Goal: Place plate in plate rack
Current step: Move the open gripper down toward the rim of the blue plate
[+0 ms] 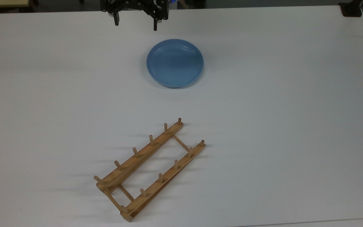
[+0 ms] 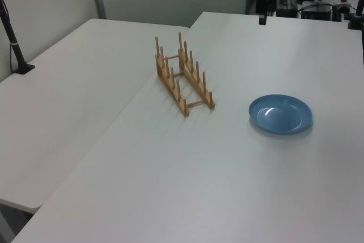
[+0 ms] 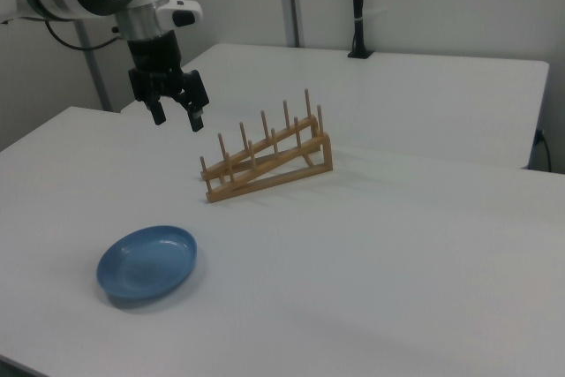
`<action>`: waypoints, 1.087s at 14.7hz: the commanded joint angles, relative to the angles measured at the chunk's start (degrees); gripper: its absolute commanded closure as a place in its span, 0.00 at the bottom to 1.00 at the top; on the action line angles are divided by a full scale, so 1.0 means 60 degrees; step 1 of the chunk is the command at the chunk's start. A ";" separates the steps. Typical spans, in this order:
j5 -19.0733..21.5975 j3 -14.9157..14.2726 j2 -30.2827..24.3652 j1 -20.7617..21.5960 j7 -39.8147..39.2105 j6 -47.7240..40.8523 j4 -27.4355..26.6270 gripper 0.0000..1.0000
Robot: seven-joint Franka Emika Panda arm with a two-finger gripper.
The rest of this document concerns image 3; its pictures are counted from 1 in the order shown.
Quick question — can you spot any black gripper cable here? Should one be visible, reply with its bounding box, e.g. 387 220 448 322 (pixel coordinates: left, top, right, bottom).
45 19 124 51

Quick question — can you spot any blue round plate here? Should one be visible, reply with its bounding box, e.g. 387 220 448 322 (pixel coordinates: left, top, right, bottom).
95 224 199 300

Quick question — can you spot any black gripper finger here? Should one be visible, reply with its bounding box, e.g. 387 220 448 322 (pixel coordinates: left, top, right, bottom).
175 69 210 133
145 96 168 127

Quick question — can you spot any wooden plate rack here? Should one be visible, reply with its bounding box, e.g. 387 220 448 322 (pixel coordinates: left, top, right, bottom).
200 88 333 205

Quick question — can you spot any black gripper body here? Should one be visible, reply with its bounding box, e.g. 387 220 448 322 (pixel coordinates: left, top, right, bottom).
127 31 185 103

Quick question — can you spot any black cable at table edge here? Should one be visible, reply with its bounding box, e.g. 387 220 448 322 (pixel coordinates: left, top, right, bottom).
533 128 554 171

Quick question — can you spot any black camera pole with base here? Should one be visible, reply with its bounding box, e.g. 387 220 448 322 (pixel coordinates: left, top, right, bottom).
347 0 375 60

